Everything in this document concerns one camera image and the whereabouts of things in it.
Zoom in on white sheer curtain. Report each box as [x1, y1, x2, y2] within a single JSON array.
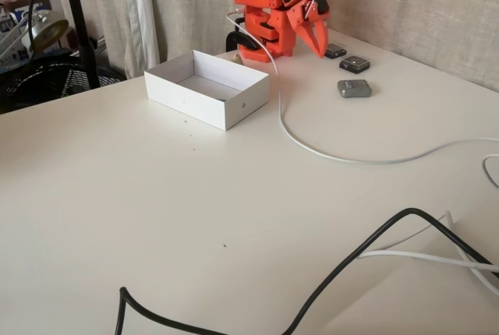
[[121, 0, 161, 79]]

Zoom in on thin white usb cable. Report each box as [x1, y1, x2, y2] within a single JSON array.
[[225, 8, 499, 165]]

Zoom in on silver desk lamp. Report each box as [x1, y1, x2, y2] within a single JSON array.
[[0, 9, 70, 64]]

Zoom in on black floor fan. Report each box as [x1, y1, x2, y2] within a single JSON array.
[[0, 52, 128, 114]]

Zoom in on thick black cable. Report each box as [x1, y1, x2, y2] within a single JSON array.
[[115, 207, 499, 335]]

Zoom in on white cardboard box bin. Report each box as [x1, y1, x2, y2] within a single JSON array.
[[143, 49, 271, 132]]

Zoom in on grey rounded square block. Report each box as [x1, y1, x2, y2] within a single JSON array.
[[337, 79, 373, 101]]

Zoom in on black stand pole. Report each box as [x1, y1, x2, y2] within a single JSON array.
[[58, 0, 101, 90]]

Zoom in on black table clamp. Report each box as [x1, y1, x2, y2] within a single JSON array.
[[225, 15, 270, 55]]

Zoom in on thin white wire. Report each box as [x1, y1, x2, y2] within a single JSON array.
[[362, 210, 456, 258]]

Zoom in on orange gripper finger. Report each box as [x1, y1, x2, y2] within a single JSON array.
[[313, 18, 329, 55], [295, 23, 325, 58]]

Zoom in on thick white cable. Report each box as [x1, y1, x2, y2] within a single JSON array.
[[356, 249, 499, 298]]

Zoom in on black square block clear lid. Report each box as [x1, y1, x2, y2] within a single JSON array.
[[338, 55, 370, 75], [324, 42, 348, 60]]

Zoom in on orange gripper body black motor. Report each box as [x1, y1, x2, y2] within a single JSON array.
[[287, 0, 332, 31]]

